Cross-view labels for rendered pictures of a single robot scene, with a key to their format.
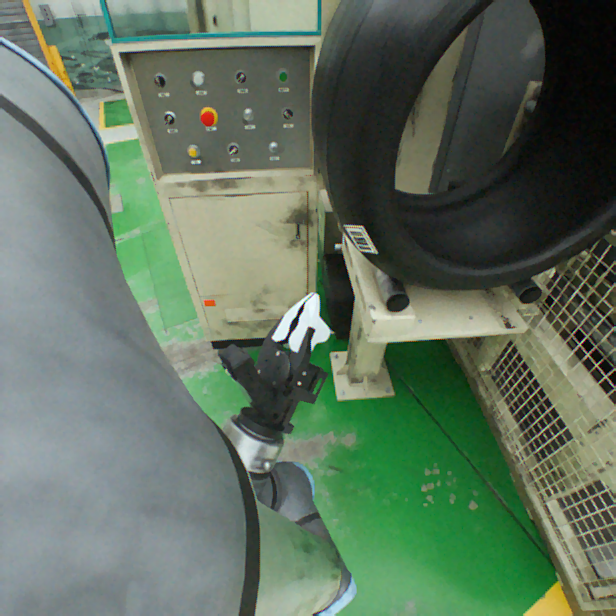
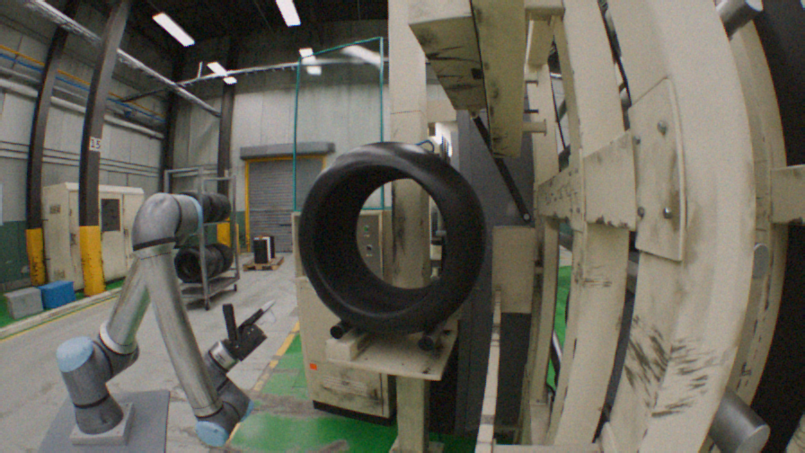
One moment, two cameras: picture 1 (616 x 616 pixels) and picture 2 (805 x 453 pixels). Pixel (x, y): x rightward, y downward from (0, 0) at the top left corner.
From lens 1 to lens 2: 77 cm
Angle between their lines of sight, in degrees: 46
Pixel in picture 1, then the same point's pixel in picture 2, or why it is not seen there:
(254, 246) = not seen: hidden behind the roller
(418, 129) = (406, 251)
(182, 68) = not seen: hidden behind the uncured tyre
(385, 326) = (332, 349)
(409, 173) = (407, 278)
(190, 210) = (309, 297)
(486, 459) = not seen: outside the picture
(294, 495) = (232, 395)
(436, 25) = (315, 196)
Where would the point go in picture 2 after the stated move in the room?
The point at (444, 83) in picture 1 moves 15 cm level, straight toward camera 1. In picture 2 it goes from (416, 226) to (387, 228)
